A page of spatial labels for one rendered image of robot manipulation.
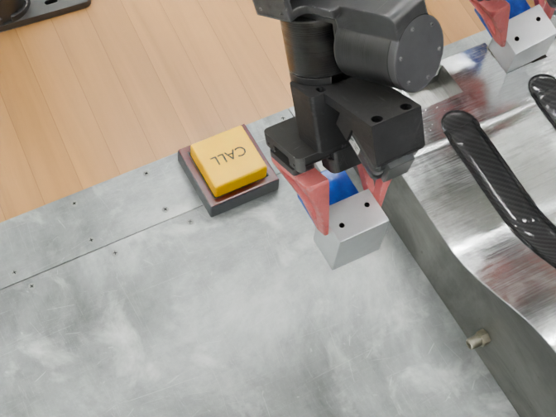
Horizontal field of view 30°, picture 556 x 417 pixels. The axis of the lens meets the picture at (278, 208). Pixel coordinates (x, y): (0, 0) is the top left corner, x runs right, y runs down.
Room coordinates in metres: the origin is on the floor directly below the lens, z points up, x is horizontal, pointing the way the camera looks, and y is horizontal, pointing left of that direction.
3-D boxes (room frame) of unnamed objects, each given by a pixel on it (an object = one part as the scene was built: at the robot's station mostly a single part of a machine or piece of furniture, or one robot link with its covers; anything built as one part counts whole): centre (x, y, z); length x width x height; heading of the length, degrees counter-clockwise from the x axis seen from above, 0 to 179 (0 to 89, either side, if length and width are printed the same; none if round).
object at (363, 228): (0.50, -0.04, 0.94); 0.13 x 0.05 x 0.05; 35
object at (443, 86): (0.68, -0.14, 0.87); 0.05 x 0.05 x 0.04; 35
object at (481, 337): (0.42, -0.20, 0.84); 0.02 x 0.01 x 0.02; 125
